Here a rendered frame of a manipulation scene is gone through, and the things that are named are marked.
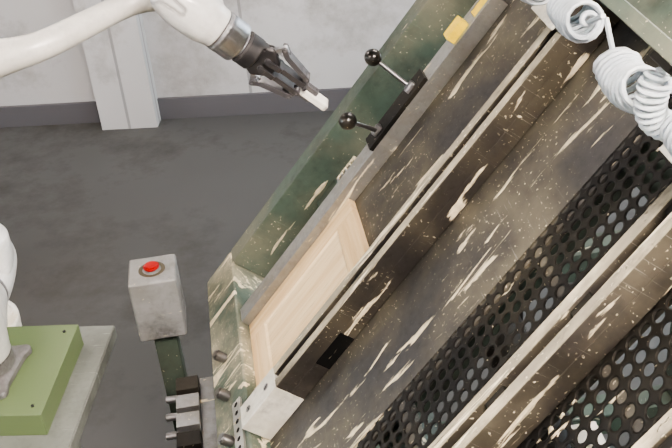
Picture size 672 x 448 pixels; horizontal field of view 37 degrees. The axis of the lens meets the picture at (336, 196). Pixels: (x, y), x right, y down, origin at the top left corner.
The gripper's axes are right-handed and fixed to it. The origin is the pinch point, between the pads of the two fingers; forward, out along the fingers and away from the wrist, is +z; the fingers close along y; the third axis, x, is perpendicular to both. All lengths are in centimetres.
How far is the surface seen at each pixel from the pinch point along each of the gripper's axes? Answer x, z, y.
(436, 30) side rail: -21.7, 18.0, -20.4
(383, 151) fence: 8.6, 16.8, -4.6
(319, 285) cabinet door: 31.3, 19.8, 18.1
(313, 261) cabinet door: 22.8, 19.5, 20.8
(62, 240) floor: -123, 29, 220
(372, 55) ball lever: -1.6, 2.5, -16.1
